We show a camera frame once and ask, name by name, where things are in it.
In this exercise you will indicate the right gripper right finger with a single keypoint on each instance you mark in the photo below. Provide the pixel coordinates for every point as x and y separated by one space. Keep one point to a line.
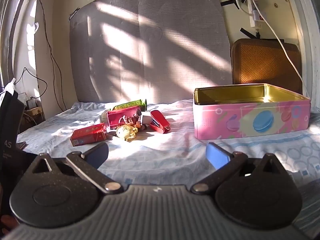
226 165

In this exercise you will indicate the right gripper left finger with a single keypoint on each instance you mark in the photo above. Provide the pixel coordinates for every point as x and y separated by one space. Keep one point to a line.
86 165

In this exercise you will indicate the red cigarette box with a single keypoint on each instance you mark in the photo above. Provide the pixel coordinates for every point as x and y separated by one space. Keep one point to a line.
89 135

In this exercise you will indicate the yellow cartoon figurine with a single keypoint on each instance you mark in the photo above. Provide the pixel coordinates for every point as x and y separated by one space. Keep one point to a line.
126 132

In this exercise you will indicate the magenta leather pouch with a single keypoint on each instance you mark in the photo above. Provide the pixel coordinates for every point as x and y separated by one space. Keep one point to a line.
115 117

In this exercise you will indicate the brown toy figure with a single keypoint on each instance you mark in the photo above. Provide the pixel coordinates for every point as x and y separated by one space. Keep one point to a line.
133 121

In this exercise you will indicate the white charger cube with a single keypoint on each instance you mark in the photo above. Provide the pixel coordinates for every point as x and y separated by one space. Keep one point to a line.
145 119

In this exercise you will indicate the red stapler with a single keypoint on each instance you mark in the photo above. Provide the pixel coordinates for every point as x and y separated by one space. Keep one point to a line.
158 122

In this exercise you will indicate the green snack packet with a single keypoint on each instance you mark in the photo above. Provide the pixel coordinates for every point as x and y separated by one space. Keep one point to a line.
142 104

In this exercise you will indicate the pink macaron tin box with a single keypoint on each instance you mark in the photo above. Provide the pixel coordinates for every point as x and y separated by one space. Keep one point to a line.
248 110

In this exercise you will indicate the brown woven cushion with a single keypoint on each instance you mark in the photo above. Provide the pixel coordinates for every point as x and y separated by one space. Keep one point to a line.
267 61

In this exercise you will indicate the white power strip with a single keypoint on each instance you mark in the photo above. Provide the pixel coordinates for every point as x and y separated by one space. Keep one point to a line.
256 21

